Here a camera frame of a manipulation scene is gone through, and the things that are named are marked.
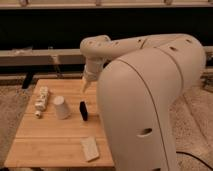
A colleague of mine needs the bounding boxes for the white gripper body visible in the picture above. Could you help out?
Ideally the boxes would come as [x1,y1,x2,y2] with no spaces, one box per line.
[83,59,104,82]

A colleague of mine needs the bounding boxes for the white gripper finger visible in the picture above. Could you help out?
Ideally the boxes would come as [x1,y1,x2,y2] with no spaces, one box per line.
[81,79,91,93]

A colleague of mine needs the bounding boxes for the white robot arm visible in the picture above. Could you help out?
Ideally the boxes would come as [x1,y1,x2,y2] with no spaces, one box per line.
[80,34,206,171]

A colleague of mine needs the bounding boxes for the black rectangular block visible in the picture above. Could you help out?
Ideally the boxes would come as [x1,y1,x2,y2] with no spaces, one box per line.
[79,101,88,121]

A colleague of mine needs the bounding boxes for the white paper cup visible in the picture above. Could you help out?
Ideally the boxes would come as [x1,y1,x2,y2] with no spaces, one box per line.
[53,96,70,120]

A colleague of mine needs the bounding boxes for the white toy block stack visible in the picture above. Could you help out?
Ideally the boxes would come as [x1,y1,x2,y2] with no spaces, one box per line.
[35,86,49,111]

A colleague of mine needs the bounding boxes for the wooden table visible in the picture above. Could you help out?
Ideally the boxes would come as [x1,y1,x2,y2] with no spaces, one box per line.
[5,79,114,168]

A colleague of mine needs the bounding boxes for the small white cube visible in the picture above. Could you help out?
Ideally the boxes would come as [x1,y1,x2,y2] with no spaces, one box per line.
[35,111,42,118]

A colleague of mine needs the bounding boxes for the beige sponge block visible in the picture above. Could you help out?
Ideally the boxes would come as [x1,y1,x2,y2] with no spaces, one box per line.
[81,137,100,162]

